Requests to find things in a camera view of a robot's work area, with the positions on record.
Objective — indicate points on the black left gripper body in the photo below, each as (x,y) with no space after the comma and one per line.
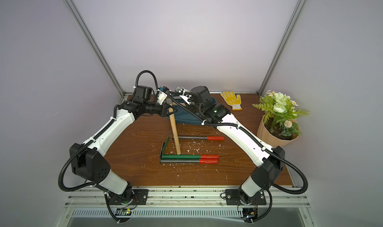
(153,108)

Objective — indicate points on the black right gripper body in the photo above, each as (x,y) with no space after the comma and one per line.
(188,98)

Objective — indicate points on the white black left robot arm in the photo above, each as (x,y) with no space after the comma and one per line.
(87,160)

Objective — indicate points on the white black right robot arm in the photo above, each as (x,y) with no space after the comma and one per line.
(268,160)

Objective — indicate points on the teal plastic storage box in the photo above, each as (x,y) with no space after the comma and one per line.
(184,117)

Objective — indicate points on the yellow white work glove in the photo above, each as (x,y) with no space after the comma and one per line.
(232,99)

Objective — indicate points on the grey tool red grip upper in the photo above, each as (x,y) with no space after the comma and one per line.
(213,138)

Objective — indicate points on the grey tool red grip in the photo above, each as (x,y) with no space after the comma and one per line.
(213,138)
(195,161)

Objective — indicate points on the green tool red grip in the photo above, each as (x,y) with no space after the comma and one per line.
(183,156)

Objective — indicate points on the grey tool red grip lower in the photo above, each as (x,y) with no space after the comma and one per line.
(195,161)

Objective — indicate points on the green artificial flower plant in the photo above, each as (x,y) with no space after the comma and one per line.
(280,110)

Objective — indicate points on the tan ribbed flower pot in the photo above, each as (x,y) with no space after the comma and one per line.
(270,139)

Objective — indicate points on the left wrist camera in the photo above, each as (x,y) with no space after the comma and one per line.
(161,96)

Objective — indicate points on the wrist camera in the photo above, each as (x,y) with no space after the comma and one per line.
(161,96)
(185,94)

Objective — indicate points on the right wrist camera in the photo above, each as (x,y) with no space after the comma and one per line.
(185,94)

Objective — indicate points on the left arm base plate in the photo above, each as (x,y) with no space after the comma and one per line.
(129,197)

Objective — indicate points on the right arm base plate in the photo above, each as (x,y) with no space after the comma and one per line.
(236,197)

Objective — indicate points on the aluminium front rail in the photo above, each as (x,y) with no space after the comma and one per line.
(216,202)

